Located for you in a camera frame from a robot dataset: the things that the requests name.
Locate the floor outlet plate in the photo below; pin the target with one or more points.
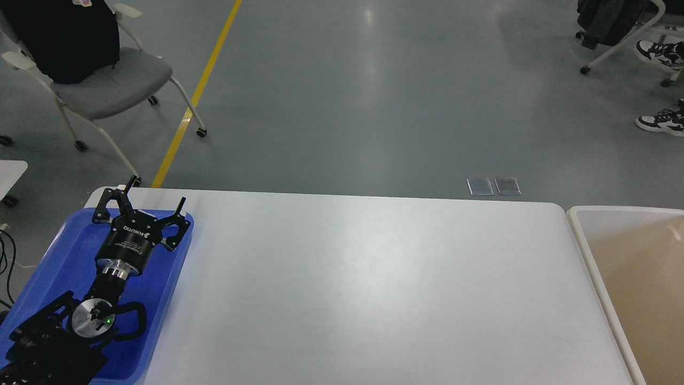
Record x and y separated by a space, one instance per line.
507 186
480 187

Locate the grey white office chair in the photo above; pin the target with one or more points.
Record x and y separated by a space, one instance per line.
136 78

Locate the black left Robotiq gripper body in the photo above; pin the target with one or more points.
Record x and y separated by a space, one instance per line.
132 239

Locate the white side table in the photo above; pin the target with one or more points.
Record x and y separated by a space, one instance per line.
11 171

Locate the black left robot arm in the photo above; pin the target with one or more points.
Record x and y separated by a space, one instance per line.
93 310

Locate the upper black white sneaker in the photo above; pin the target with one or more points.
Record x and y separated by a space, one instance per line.
667 56

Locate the white chair with dark coat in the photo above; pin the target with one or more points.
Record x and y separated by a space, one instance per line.
616 24

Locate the black jacket on chair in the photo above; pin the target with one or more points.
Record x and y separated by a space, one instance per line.
67 41

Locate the right floor outlet plate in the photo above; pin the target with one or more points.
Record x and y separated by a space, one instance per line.
507 186

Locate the blue plastic tray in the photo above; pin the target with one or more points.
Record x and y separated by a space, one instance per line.
69 265

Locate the left floor outlet plate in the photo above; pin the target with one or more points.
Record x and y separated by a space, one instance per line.
480 187

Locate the black white sneaker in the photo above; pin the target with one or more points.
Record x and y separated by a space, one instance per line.
665 121
667 56

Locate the beige plastic bin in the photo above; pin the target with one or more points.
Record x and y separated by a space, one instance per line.
634 256

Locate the lower black white sneaker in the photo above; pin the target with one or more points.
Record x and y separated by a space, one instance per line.
665 121

